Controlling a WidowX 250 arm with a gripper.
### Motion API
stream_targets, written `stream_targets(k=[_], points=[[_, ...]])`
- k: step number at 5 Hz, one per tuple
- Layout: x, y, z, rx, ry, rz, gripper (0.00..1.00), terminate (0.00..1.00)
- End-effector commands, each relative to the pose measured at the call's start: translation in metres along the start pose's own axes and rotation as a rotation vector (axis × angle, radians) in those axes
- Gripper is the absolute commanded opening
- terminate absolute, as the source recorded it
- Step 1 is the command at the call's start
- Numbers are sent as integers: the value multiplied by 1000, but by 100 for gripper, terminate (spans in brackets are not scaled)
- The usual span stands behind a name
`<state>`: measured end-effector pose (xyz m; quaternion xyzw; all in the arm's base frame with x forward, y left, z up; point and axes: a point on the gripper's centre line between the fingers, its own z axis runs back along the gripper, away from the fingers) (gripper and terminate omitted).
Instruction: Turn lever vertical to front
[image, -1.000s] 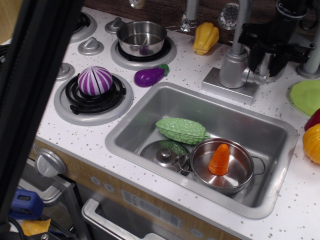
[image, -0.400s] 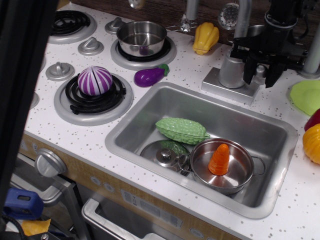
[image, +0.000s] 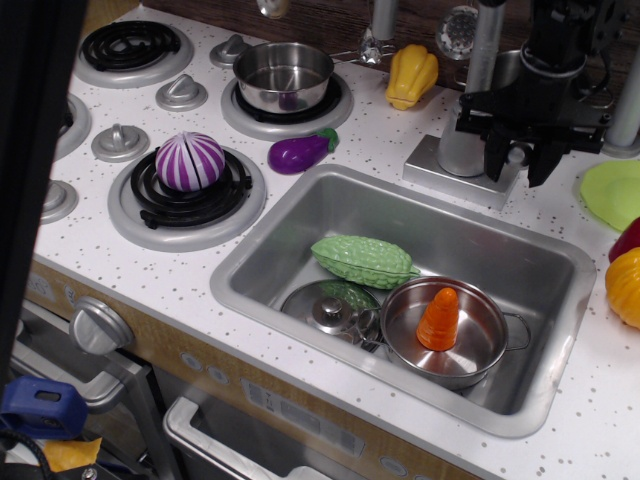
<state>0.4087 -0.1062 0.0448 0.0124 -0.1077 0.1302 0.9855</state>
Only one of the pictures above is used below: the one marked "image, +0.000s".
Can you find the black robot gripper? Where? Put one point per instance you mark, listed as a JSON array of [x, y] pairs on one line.
[[555, 124]]

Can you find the silver toy faucet lever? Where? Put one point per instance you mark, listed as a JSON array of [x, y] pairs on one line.
[[519, 154]]

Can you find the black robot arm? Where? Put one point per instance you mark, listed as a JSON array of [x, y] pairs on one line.
[[564, 35]]

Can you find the silver toy faucet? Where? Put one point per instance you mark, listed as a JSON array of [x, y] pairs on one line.
[[454, 163]]

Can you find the green toy plate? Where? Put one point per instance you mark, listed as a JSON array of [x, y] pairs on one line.
[[610, 192]]

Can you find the yellow toy bell pepper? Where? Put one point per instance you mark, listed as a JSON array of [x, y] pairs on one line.
[[414, 71]]

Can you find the hanging slotted ladle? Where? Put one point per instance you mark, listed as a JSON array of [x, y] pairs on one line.
[[456, 31]]

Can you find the red toy vegetable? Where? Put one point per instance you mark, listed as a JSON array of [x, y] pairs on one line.
[[627, 241]]

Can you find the orange yellow toy pumpkin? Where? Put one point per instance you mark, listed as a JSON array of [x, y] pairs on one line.
[[622, 287]]

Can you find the silver sink basin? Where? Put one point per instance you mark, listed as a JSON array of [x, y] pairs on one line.
[[546, 281]]

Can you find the green toy bitter gourd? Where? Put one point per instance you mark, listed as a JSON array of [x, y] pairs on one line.
[[365, 261]]

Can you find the back right black burner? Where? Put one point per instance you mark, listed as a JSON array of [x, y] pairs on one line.
[[331, 112]]

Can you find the black burner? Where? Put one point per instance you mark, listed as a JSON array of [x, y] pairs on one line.
[[75, 127], [132, 54], [331, 112], [154, 216]]

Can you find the orange toy carrot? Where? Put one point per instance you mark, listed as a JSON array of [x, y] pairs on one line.
[[438, 327]]

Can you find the purple toy eggplant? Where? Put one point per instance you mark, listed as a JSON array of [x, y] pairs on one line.
[[296, 155]]

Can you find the steel pot on burner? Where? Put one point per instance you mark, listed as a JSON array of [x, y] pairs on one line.
[[283, 77]]

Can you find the steel pot lid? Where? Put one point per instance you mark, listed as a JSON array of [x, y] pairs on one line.
[[338, 308]]

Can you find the hanging steel spoon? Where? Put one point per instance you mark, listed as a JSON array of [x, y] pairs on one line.
[[273, 9]]

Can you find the silver stove knob top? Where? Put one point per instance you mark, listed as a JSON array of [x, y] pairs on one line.
[[225, 54]]

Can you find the silver stove knob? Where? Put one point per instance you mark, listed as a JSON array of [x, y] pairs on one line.
[[60, 200], [120, 143], [225, 54], [182, 94]]

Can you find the purple white striped onion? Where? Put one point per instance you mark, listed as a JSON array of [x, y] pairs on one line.
[[190, 162]]

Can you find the silver stove knob middle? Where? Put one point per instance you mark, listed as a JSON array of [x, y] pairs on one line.
[[182, 94]]

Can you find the front right black burner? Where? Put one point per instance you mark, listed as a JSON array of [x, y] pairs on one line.
[[154, 216]]

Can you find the silver stove knob lower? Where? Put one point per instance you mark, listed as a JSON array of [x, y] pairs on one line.
[[120, 143]]

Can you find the back left black burner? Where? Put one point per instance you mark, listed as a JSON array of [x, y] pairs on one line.
[[132, 54]]

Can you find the front left black burner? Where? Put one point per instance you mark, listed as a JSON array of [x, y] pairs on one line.
[[75, 127]]

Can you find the silver oven dial knob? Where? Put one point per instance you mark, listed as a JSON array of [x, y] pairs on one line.
[[97, 329]]

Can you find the silver stove knob front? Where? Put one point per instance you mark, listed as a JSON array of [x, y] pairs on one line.
[[60, 200]]

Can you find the yellow cloth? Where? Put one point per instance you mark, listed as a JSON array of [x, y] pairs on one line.
[[63, 455]]

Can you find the silver right post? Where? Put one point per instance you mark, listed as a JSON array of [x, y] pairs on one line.
[[622, 138]]

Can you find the silver post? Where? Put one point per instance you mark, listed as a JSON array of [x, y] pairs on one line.
[[622, 138], [383, 21]]

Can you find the steel pot with handles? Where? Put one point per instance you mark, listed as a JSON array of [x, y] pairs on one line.
[[485, 333]]

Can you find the silver back post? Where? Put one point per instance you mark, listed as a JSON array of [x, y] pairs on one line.
[[383, 21]]

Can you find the silver dishwasher door handle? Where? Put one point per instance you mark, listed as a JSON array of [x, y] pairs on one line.
[[177, 425]]

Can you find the black foreground post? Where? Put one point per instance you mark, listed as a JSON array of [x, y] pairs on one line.
[[38, 48]]

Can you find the silver oven door handle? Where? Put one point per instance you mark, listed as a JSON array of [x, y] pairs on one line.
[[44, 349]]

